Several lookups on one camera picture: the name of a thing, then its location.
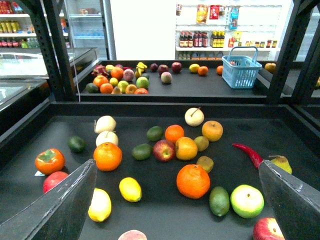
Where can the large orange left centre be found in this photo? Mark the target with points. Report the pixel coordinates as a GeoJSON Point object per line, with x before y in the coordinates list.
{"type": "Point", "coordinates": [108, 156]}

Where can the dark green avocado left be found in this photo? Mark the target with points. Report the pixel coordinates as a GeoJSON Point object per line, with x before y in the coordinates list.
{"type": "Point", "coordinates": [76, 144]}

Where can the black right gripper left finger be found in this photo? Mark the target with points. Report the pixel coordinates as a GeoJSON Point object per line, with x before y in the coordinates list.
{"type": "Point", "coordinates": [60, 213]}

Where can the glass freezer case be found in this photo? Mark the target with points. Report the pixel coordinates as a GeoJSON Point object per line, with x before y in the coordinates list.
{"type": "Point", "coordinates": [30, 75]}

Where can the yellow lemon far shelf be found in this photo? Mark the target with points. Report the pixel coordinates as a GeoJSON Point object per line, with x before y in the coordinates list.
{"type": "Point", "coordinates": [193, 68]}

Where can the orange beside small basket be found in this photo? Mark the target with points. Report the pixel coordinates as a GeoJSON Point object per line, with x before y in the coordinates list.
{"type": "Point", "coordinates": [219, 70]}

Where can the brown kiwi lower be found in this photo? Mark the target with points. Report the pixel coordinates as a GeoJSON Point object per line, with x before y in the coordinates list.
{"type": "Point", "coordinates": [206, 163]}

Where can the red tomato far pile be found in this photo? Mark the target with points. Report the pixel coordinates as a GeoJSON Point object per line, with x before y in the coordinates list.
{"type": "Point", "coordinates": [141, 91]}

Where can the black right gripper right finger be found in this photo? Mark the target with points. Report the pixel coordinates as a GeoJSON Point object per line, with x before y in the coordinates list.
{"type": "Point", "coordinates": [295, 204]}

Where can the brown kiwi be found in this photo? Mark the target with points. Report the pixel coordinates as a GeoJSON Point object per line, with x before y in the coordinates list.
{"type": "Point", "coordinates": [206, 163]}
{"type": "Point", "coordinates": [202, 143]}

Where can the yellow starfruit far pile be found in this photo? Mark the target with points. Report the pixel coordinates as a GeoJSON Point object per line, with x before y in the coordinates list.
{"type": "Point", "coordinates": [140, 69]}

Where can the tangerine far shelf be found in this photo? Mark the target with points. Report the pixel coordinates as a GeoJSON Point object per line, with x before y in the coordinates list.
{"type": "Point", "coordinates": [203, 70]}

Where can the black shelf post right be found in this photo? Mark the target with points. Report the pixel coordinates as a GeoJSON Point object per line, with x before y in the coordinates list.
{"type": "Point", "coordinates": [310, 72]}

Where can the green lime lower centre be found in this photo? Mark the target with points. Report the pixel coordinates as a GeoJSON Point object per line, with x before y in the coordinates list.
{"type": "Point", "coordinates": [142, 151]}

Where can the white round pear with stem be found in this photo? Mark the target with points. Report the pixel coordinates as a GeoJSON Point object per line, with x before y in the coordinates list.
{"type": "Point", "coordinates": [194, 116]}

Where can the white pear lower left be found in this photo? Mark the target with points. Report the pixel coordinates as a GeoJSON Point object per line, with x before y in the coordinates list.
{"type": "Point", "coordinates": [107, 137]}

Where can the dark plum far shelf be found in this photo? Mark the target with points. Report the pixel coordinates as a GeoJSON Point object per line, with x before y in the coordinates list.
{"type": "Point", "coordinates": [154, 67]}

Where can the green lime upper centre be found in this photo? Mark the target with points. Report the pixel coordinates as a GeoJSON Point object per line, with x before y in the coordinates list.
{"type": "Point", "coordinates": [155, 133]}

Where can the large orange front centre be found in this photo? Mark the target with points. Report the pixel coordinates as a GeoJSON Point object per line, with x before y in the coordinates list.
{"type": "Point", "coordinates": [193, 181]}

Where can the brown kiwi upper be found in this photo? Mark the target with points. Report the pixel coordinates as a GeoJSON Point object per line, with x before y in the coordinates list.
{"type": "Point", "coordinates": [202, 143]}

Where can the peach on far shelf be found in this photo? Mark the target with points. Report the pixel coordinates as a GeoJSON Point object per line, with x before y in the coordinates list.
{"type": "Point", "coordinates": [166, 77]}

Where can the pink peach front edge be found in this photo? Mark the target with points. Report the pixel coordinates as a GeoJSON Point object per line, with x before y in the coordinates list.
{"type": "Point", "coordinates": [133, 235]}

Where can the yellow pear right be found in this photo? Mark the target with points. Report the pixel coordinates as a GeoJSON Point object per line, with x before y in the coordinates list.
{"type": "Point", "coordinates": [282, 162]}

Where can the small tangerine centre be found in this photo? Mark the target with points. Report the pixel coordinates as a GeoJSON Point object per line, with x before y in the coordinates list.
{"type": "Point", "coordinates": [174, 132]}

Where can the black shelf post left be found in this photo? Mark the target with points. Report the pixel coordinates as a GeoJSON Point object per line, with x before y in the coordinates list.
{"type": "Point", "coordinates": [45, 17]}

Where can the large orange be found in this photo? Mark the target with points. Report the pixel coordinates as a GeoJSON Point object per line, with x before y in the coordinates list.
{"type": "Point", "coordinates": [108, 156]}
{"type": "Point", "coordinates": [193, 181]}

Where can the red chili pepper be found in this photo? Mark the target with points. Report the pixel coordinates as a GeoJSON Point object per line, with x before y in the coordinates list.
{"type": "Point", "coordinates": [256, 159]}

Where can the red apple front left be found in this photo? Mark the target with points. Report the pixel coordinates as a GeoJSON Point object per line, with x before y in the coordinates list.
{"type": "Point", "coordinates": [53, 179]}

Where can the white pear upper left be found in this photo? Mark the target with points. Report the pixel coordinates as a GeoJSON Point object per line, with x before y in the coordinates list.
{"type": "Point", "coordinates": [104, 123]}

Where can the pink dragon fruit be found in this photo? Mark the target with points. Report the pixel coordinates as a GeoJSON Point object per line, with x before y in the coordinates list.
{"type": "Point", "coordinates": [100, 70]}

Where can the green apple front right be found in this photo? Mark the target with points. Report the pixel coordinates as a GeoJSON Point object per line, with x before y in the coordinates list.
{"type": "Point", "coordinates": [247, 201]}

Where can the red yellow apple centre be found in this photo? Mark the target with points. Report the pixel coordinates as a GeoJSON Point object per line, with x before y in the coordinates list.
{"type": "Point", "coordinates": [164, 150]}

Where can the orange persimmon green calyx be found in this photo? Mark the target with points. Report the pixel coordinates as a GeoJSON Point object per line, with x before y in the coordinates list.
{"type": "Point", "coordinates": [50, 161]}

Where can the golden apple upper right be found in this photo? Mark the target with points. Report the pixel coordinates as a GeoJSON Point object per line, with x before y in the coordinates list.
{"type": "Point", "coordinates": [212, 130]}

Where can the green apple far pile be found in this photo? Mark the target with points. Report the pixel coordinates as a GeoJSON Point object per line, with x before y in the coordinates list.
{"type": "Point", "coordinates": [142, 82]}

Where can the green lime front right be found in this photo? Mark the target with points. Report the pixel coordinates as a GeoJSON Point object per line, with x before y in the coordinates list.
{"type": "Point", "coordinates": [219, 201]}

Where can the dark red apple far left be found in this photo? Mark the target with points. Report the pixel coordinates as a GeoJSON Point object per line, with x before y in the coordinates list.
{"type": "Point", "coordinates": [162, 68]}

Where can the black shelf post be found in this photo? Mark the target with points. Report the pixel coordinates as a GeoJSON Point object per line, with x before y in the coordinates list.
{"type": "Point", "coordinates": [45, 17]}
{"type": "Point", "coordinates": [310, 72]}

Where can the green lime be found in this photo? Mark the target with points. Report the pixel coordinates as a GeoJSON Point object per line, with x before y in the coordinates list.
{"type": "Point", "coordinates": [155, 133]}
{"type": "Point", "coordinates": [142, 151]}
{"type": "Point", "coordinates": [219, 201]}

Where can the red apple front right corner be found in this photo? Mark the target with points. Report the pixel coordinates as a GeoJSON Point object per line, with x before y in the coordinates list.
{"type": "Point", "coordinates": [267, 228]}

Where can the yellow lemon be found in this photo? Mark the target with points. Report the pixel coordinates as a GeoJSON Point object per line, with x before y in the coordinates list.
{"type": "Point", "coordinates": [130, 189]}
{"type": "Point", "coordinates": [100, 207]}

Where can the small blue basket far shelf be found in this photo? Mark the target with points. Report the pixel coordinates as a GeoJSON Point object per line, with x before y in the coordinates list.
{"type": "Point", "coordinates": [240, 71]}

